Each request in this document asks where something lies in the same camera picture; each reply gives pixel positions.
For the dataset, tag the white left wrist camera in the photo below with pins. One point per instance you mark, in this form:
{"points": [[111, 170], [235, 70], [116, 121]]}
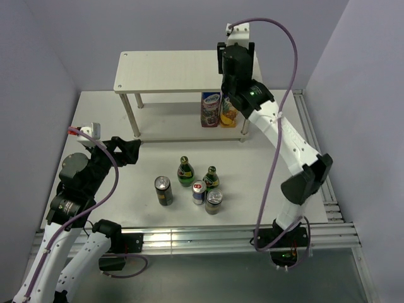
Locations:
{"points": [[91, 129]]}

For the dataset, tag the aluminium front rail frame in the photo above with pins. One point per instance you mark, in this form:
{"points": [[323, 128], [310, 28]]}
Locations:
{"points": [[234, 239]]}

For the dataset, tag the small red-tab silver can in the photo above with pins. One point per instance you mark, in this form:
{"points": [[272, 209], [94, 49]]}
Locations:
{"points": [[199, 192]]}

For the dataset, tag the black and gold can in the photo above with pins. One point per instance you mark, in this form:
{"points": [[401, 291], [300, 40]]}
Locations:
{"points": [[163, 190]]}

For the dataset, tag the purple grape juice carton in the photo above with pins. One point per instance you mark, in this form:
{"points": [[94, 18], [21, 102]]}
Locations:
{"points": [[210, 109]]}

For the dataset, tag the yellow pineapple juice carton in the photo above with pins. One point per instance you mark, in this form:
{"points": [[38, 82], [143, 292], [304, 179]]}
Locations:
{"points": [[228, 113]]}

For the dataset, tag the short green glass bottle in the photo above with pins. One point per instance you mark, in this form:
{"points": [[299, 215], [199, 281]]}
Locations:
{"points": [[211, 178]]}

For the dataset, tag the white two-tier shelf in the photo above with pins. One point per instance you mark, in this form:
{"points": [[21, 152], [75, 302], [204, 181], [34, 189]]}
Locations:
{"points": [[161, 94]]}

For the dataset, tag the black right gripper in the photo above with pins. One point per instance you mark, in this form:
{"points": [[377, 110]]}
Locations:
{"points": [[220, 47]]}

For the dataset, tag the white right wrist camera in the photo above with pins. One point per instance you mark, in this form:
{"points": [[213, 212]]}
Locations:
{"points": [[239, 35]]}

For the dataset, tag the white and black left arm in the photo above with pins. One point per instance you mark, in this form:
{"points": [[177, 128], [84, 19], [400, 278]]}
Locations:
{"points": [[51, 278]]}

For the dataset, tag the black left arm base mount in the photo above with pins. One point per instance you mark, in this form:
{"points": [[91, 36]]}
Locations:
{"points": [[126, 244]]}

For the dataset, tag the dark olive beverage can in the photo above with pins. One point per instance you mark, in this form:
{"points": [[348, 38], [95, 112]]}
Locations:
{"points": [[214, 200]]}

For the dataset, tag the tall green glass bottle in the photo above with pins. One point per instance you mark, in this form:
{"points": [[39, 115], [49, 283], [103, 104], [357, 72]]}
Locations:
{"points": [[185, 172]]}

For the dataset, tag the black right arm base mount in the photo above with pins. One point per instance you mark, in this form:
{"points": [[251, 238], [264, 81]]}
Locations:
{"points": [[289, 250]]}

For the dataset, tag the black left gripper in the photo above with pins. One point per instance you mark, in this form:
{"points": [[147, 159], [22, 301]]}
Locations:
{"points": [[129, 149]]}

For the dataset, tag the aluminium right side rail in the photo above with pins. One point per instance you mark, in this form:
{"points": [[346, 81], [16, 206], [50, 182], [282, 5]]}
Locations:
{"points": [[331, 205]]}

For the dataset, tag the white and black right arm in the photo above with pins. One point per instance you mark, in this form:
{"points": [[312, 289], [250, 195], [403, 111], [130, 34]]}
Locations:
{"points": [[308, 168]]}

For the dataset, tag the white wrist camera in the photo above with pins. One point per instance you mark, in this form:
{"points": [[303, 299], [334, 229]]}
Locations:
{"points": [[91, 129], [239, 35]]}

